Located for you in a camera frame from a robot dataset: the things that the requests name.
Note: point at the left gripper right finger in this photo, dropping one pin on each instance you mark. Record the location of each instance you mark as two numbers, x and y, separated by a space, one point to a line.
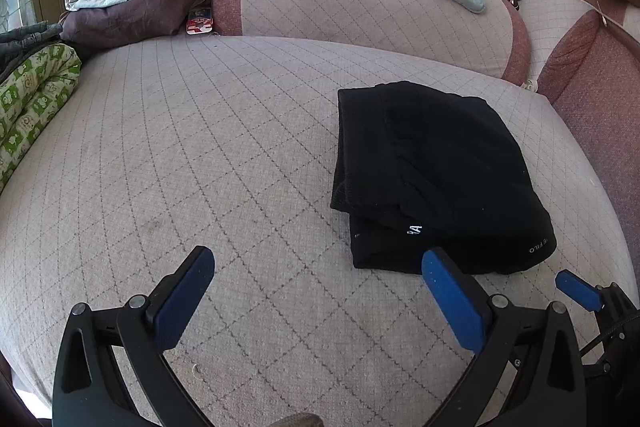
525 369

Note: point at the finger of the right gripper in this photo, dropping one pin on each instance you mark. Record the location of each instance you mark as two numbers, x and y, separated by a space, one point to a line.
581 292

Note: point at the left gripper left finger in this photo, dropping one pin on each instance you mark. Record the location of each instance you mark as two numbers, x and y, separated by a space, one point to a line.
89 389

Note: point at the black pants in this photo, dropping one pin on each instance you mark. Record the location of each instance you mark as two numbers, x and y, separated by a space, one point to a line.
419 169

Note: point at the red side cushion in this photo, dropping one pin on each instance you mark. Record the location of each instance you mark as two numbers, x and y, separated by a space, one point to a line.
591 79

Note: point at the green patterned rolled quilt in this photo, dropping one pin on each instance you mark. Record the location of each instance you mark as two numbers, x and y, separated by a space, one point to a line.
30 97

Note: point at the dark grey folded cloth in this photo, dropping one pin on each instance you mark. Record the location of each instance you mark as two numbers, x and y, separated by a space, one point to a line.
19 44

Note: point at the red white blue packet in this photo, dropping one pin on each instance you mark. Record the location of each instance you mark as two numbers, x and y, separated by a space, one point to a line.
199 22

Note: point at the dark maroon folded cloth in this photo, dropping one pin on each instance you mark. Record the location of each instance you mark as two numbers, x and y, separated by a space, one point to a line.
129 22

